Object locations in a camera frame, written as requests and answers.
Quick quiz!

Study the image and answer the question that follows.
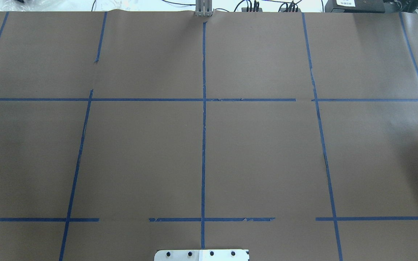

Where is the black power strip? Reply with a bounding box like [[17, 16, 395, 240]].
[[246, 0, 302, 13]]

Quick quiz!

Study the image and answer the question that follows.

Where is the aluminium frame post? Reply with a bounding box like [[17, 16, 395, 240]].
[[195, 0, 214, 17]]

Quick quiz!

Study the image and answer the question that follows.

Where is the black computer box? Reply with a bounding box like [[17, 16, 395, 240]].
[[324, 0, 385, 13]]

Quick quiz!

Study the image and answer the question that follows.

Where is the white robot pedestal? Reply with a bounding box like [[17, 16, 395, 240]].
[[154, 249, 250, 261]]

